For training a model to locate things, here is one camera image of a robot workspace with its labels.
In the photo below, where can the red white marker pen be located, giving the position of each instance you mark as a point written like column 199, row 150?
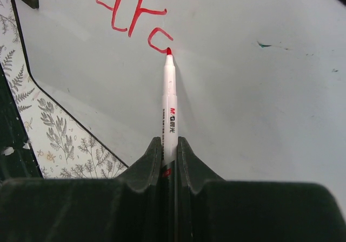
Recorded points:
column 169, row 148

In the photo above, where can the black base bar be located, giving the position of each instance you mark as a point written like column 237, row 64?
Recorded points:
column 17, row 157

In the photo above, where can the white whiteboard black frame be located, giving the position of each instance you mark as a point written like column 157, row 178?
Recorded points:
column 260, row 83

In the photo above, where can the floral table mat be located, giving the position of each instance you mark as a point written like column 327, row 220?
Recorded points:
column 61, row 147

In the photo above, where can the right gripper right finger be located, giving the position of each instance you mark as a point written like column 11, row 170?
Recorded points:
column 213, row 209

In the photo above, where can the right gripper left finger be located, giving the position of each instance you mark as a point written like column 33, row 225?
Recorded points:
column 125, row 208

